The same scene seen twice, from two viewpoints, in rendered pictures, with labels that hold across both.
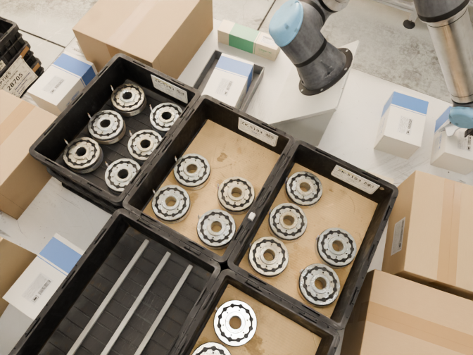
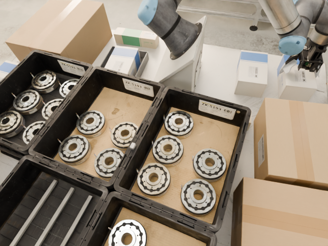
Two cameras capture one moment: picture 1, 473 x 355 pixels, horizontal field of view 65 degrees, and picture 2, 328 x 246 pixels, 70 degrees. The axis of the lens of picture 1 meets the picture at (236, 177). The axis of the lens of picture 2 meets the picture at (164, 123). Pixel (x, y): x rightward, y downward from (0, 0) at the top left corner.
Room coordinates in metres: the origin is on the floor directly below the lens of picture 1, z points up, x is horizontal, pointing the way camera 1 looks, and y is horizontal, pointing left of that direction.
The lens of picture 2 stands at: (-0.03, -0.16, 1.55)
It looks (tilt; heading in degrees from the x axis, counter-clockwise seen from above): 57 degrees down; 3
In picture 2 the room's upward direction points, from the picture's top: 6 degrees counter-clockwise
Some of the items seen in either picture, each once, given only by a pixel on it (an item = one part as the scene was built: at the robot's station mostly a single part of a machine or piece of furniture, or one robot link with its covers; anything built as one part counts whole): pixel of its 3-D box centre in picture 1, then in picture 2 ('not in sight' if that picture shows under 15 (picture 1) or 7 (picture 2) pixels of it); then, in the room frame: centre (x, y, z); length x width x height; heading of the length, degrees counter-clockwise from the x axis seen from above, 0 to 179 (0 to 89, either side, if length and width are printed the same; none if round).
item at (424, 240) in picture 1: (435, 237); (292, 147); (0.33, -0.59, 0.78); 0.30 x 0.22 x 0.16; 167
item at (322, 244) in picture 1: (336, 246); (209, 163); (0.26, -0.28, 0.86); 0.10 x 0.10 x 0.01
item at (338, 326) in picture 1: (316, 225); (187, 146); (0.29, -0.21, 0.92); 0.40 x 0.30 x 0.02; 155
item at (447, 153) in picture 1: (457, 139); (295, 77); (0.70, -0.73, 0.75); 0.20 x 0.12 x 0.09; 166
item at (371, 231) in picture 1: (311, 232); (187, 154); (0.29, -0.21, 0.87); 0.40 x 0.30 x 0.11; 155
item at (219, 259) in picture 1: (212, 171); (102, 118); (0.42, 0.06, 0.92); 0.40 x 0.30 x 0.02; 155
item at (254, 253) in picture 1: (268, 256); (153, 178); (0.22, -0.10, 0.86); 0.10 x 0.10 x 0.01
